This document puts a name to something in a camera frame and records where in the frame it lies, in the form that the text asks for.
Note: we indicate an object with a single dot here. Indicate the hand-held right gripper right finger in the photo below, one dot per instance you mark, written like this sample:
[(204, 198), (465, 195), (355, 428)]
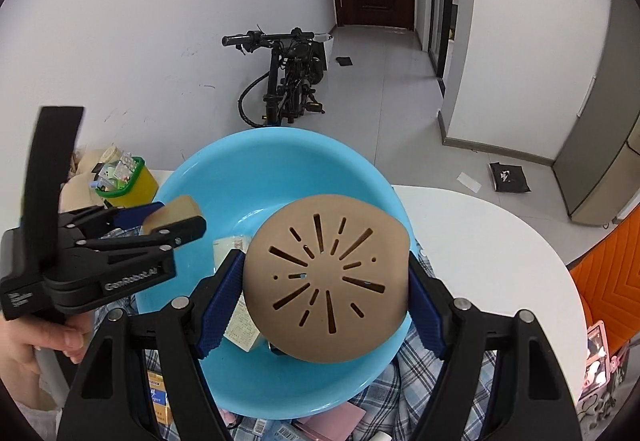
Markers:
[(425, 316)]

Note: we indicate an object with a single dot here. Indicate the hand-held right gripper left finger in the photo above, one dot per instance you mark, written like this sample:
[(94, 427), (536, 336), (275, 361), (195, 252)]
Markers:
[(220, 311)]

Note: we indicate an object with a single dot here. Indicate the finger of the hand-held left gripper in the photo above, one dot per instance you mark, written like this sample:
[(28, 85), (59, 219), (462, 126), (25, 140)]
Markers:
[(170, 236), (125, 217)]

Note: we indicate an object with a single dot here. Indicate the cream cube box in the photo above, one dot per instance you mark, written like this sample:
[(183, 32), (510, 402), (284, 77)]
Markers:
[(175, 211)]

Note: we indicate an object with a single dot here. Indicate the blue plastic basin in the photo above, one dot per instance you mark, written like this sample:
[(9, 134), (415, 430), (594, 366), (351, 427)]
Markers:
[(225, 181)]

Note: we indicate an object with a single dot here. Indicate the tan slotted silicone cover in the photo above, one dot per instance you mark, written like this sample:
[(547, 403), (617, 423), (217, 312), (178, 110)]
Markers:
[(340, 346)]

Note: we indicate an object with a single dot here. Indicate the person's left hand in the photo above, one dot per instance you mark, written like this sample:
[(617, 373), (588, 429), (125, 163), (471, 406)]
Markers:
[(30, 341)]

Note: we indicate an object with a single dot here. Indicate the white printed box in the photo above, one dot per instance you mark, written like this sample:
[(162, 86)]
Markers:
[(240, 326)]

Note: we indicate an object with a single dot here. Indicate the yellow plastic bin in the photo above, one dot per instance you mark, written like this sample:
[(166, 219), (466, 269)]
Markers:
[(140, 186)]

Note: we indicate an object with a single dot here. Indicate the pile of small packets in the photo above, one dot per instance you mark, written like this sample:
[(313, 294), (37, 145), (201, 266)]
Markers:
[(115, 171)]

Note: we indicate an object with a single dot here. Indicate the beige cloth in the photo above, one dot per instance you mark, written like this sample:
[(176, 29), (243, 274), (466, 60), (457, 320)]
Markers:
[(75, 193)]

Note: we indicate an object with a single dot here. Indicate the blue plaid cloth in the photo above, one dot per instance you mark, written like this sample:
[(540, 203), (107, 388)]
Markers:
[(415, 371)]

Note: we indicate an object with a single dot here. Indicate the yellow cigarette pack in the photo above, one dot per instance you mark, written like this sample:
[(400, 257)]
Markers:
[(157, 396)]

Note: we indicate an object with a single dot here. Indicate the white plastic bottle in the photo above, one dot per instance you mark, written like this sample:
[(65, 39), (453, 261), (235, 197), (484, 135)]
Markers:
[(382, 437)]

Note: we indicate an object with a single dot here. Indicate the blue soap box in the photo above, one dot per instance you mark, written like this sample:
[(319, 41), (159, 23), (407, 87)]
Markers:
[(272, 430)]

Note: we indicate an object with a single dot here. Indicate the white paper sheet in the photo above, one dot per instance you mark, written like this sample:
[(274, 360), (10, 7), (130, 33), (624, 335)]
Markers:
[(469, 181)]

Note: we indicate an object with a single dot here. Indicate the pink folded silicone cup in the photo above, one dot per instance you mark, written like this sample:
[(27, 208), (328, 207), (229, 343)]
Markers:
[(330, 423)]

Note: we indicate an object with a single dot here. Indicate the black plastic bag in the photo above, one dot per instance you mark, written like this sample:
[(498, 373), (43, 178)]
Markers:
[(510, 177)]

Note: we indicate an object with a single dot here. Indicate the pink toy package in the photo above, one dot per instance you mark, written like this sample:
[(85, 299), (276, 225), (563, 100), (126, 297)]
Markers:
[(597, 361)]

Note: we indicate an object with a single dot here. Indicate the orange chair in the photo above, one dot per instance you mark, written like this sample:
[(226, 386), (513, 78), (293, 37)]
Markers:
[(615, 281)]

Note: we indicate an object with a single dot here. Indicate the black folding bicycle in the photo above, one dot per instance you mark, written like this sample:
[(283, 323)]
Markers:
[(295, 56)]

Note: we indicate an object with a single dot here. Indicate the grey refrigerator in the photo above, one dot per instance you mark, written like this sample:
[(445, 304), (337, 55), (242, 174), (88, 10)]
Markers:
[(600, 146)]

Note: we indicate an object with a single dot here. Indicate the black floor mat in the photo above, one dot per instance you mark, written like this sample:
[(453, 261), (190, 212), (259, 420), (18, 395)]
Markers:
[(344, 61)]

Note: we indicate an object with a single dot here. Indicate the black framed glass partition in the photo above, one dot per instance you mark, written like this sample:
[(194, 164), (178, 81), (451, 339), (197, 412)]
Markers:
[(442, 21)]

